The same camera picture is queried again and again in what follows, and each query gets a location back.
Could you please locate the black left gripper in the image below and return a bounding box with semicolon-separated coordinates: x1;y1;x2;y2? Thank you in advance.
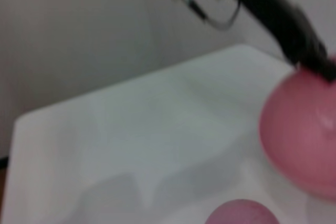
230;0;336;82

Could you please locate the pink plastic bowl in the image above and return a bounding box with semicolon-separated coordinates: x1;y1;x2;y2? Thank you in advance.
258;55;336;200

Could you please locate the pink toy peach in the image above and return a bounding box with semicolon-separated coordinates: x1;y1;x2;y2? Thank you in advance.
204;198;281;224

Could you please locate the left gripper cable with plug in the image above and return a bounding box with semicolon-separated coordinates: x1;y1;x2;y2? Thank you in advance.
171;0;242;30

